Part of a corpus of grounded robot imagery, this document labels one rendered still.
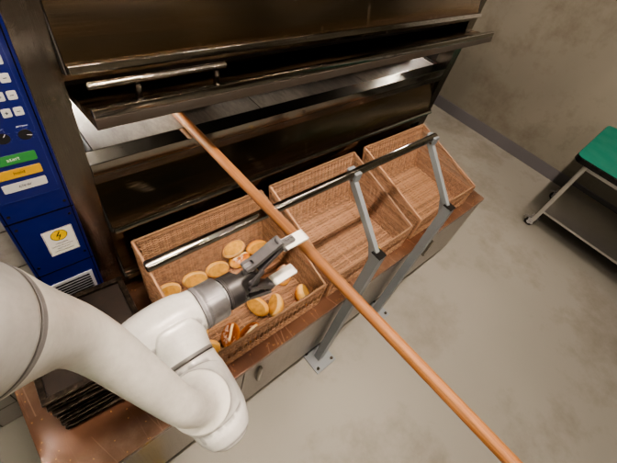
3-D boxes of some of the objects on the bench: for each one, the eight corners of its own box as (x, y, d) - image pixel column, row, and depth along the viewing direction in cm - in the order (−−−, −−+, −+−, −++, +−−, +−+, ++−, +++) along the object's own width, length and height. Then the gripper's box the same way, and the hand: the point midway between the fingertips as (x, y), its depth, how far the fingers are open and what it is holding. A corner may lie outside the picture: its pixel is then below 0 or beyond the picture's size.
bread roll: (231, 274, 152) (228, 258, 150) (208, 281, 147) (205, 265, 146) (227, 271, 157) (224, 256, 155) (205, 278, 152) (201, 263, 150)
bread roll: (209, 285, 147) (207, 269, 145) (185, 292, 142) (181, 276, 141) (207, 281, 151) (203, 265, 150) (182, 287, 147) (178, 272, 145)
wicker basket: (346, 184, 210) (362, 145, 190) (405, 157, 241) (423, 121, 221) (409, 241, 191) (433, 204, 171) (464, 204, 222) (490, 169, 201)
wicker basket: (137, 283, 144) (126, 239, 123) (255, 229, 174) (262, 186, 154) (201, 385, 124) (200, 354, 104) (320, 304, 155) (338, 267, 135)
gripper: (212, 247, 68) (298, 206, 80) (211, 310, 87) (281, 270, 98) (235, 275, 65) (321, 229, 77) (229, 334, 84) (298, 289, 95)
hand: (295, 254), depth 87 cm, fingers open, 13 cm apart
